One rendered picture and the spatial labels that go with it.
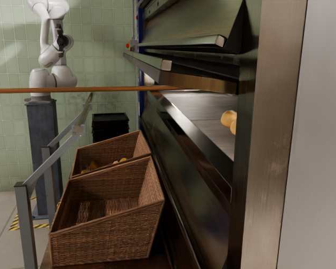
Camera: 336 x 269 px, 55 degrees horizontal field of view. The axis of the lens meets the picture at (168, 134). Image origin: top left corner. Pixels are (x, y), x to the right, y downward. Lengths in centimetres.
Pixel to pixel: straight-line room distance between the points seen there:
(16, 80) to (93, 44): 81
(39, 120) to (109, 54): 96
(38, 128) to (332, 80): 248
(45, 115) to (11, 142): 83
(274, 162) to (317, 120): 10
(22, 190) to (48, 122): 154
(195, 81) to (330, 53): 23
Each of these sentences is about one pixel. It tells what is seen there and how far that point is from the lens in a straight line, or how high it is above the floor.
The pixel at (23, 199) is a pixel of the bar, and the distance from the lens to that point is 133.
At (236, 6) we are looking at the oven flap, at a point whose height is 152.
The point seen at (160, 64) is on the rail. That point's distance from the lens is 58.
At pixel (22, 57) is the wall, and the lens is 337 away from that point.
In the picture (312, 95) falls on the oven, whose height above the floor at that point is 137.
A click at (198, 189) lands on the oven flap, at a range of 97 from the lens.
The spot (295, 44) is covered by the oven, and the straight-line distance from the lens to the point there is 57.
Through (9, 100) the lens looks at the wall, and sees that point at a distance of 345.
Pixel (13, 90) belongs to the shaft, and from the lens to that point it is 214.
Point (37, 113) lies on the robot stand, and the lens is 280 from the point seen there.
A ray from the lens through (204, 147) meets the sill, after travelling 91.
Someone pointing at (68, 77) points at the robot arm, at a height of 119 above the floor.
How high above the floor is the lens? 145
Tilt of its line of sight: 15 degrees down
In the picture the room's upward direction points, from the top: 1 degrees clockwise
